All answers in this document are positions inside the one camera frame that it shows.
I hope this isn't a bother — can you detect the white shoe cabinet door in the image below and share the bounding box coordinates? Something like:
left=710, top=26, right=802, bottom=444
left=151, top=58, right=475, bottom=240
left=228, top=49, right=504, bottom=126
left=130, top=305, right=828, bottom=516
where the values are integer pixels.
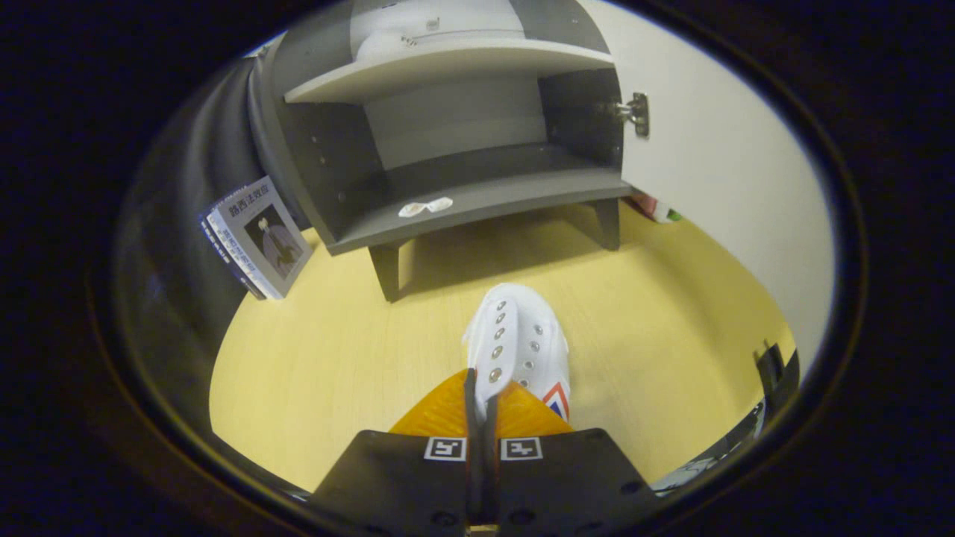
left=578, top=0, right=835, bottom=368

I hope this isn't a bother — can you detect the black backdrop cloth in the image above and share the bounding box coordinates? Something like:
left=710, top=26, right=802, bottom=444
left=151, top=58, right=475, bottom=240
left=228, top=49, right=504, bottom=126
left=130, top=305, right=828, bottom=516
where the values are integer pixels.
left=112, top=56, right=314, bottom=448

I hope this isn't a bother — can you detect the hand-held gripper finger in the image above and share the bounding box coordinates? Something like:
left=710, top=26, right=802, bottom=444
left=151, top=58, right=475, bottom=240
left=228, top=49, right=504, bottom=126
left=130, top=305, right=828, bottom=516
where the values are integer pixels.
left=312, top=368, right=483, bottom=535
left=482, top=379, right=659, bottom=536

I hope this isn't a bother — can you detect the colourful packet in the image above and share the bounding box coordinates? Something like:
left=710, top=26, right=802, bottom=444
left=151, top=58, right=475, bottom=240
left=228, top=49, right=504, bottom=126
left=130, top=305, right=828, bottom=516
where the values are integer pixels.
left=630, top=190, right=684, bottom=224

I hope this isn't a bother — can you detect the white lace-up shoe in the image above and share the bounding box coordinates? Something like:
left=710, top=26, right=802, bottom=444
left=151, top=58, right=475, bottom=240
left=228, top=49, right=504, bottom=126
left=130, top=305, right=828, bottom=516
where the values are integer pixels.
left=461, top=283, right=572, bottom=423

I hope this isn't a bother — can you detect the grey book with portrait cover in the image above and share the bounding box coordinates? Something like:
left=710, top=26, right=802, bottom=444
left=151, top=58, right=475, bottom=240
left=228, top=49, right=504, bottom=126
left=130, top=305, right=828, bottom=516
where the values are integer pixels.
left=207, top=176, right=313, bottom=300

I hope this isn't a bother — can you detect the grey shoe cabinet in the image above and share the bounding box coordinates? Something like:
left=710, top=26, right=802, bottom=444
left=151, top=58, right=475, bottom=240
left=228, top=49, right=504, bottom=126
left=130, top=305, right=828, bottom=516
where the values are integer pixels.
left=250, top=0, right=636, bottom=304

